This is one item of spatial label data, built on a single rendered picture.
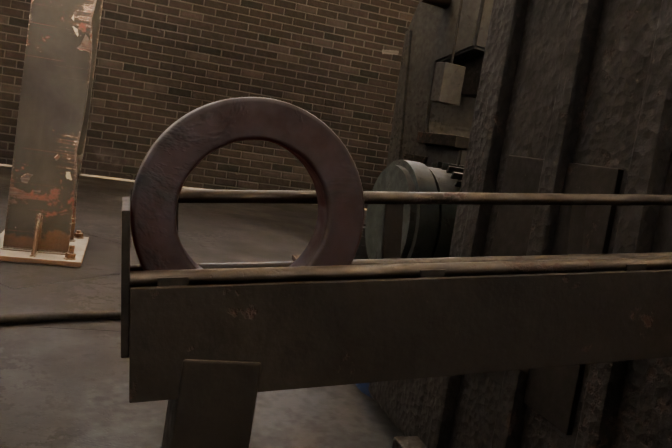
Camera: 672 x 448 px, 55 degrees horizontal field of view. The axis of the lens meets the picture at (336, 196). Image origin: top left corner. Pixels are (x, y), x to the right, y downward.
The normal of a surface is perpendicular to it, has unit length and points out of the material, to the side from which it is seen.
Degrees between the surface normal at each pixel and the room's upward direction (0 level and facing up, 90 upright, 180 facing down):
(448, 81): 90
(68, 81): 90
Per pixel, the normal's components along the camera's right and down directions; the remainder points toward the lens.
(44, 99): 0.29, 0.13
